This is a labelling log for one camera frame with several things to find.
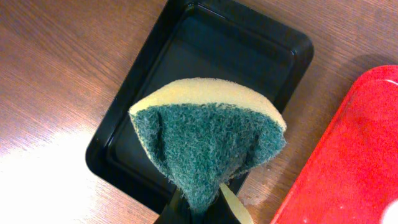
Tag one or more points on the black plastic tray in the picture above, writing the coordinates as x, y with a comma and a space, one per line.
212, 39

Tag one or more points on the white plate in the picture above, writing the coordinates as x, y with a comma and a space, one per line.
390, 214

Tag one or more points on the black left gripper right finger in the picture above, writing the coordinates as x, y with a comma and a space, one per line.
219, 212

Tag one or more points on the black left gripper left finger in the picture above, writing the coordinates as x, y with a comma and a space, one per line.
176, 211

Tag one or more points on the green yellow sponge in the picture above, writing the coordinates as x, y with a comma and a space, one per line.
202, 132

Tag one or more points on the red serving tray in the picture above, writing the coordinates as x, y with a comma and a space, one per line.
351, 176

